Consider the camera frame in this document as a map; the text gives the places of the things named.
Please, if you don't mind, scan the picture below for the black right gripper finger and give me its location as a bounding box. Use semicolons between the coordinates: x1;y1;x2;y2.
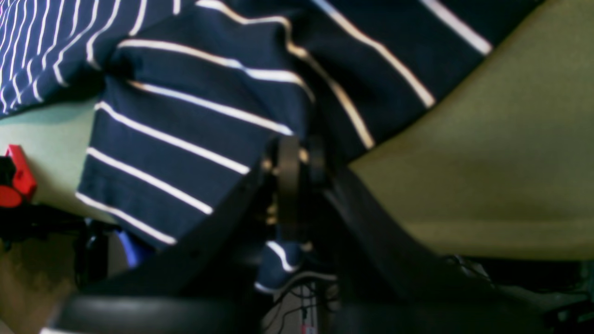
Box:
309;139;548;334

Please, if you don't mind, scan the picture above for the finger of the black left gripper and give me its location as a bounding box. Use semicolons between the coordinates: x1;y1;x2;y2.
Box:
42;167;273;334

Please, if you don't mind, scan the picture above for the navy white striped T-shirt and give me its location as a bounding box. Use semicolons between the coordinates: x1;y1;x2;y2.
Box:
0;0;543;295

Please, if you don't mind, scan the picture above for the light green table cloth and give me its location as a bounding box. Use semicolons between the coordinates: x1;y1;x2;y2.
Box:
1;0;593;260

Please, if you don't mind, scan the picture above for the blue orange bar clamp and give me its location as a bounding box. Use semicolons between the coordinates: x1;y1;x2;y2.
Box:
0;145;155;286

